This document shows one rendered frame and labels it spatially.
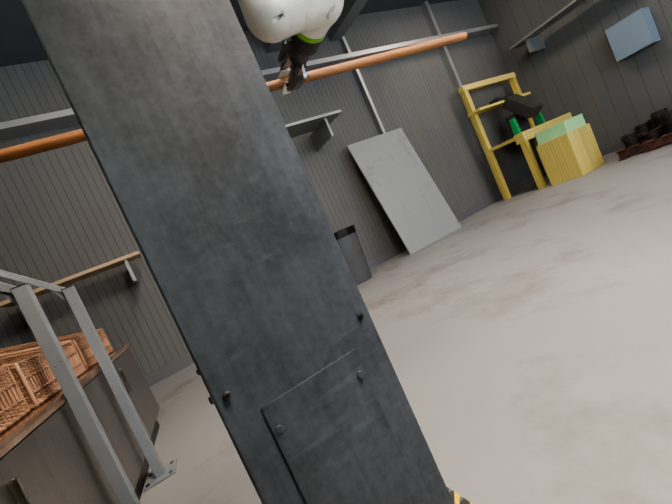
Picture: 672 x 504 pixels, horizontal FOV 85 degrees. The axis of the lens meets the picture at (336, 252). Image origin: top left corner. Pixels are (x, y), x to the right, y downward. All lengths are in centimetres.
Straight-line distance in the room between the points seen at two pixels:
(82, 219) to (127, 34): 412
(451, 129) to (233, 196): 631
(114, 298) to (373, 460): 408
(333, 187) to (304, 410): 472
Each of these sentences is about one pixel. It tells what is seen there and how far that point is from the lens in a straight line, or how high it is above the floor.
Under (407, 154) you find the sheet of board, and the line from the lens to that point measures 553.
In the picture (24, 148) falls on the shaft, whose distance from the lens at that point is 119.
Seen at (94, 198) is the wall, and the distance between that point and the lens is 460.
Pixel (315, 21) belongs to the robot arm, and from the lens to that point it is 96.
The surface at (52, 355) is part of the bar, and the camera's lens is 153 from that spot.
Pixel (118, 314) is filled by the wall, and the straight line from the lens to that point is 443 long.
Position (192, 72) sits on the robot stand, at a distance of 47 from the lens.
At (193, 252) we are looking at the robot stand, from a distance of 40.
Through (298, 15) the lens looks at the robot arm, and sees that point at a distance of 93.
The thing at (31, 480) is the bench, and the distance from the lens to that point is 125.
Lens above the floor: 71
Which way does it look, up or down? 3 degrees down
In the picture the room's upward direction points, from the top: 24 degrees counter-clockwise
